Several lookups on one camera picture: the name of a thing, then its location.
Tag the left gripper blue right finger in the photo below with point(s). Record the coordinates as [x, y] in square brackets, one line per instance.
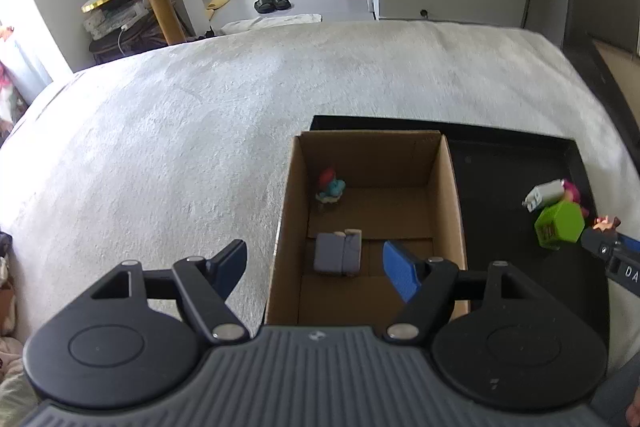
[426, 287]

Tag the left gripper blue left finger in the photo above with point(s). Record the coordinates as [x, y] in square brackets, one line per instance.
[203, 287]

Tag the brown-haired doll figure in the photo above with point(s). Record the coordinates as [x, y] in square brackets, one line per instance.
[606, 224]

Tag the green hexagonal box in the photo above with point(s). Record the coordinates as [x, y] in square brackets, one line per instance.
[559, 224]

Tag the pink toy figure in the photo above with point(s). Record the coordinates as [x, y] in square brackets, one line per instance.
[572, 194]

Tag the grey-blue block toy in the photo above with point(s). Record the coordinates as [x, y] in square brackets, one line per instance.
[338, 253]

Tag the white charger plug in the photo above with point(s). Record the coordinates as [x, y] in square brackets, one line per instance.
[543, 195]

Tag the red blue cartoon figure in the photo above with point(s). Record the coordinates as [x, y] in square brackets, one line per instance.
[330, 188]

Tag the person's right hand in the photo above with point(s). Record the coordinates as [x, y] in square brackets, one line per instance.
[633, 414]

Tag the brown cardboard box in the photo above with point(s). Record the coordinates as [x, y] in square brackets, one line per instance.
[400, 186]

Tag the black plastic tray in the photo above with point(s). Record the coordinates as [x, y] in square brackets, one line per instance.
[495, 168]

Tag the white fluffy blanket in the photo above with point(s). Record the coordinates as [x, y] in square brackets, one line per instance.
[176, 151]

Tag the dark open storage box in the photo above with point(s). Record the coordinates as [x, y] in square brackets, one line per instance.
[616, 24]

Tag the black slippers pair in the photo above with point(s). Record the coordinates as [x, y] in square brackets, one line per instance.
[270, 6]

